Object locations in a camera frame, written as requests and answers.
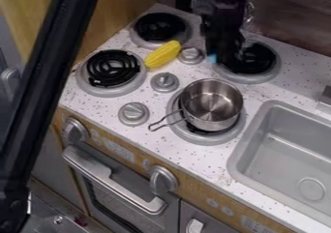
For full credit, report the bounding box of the toy sink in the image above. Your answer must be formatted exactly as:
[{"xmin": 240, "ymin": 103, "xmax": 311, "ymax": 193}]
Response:
[{"xmin": 226, "ymin": 100, "xmax": 331, "ymax": 227}]

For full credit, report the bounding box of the blue spatula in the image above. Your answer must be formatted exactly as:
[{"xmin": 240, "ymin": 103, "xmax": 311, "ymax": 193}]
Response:
[{"xmin": 206, "ymin": 52, "xmax": 221, "ymax": 64}]

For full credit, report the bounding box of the black bar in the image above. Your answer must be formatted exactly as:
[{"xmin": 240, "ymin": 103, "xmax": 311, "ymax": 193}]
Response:
[{"xmin": 0, "ymin": 0, "xmax": 105, "ymax": 233}]

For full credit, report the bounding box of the silver pot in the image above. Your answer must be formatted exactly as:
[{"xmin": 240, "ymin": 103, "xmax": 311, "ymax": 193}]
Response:
[{"xmin": 147, "ymin": 78, "xmax": 246, "ymax": 133}]

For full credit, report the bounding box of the toy stove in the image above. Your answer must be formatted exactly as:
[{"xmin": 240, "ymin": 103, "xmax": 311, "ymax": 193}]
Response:
[{"xmin": 75, "ymin": 12, "xmax": 283, "ymax": 147}]

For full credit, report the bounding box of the yellow toy corn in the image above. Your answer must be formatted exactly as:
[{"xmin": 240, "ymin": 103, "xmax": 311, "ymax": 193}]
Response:
[{"xmin": 143, "ymin": 40, "xmax": 184, "ymax": 71}]

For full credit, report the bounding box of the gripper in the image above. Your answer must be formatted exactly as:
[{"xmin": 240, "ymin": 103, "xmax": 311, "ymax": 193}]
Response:
[{"xmin": 200, "ymin": 2, "xmax": 252, "ymax": 66}]

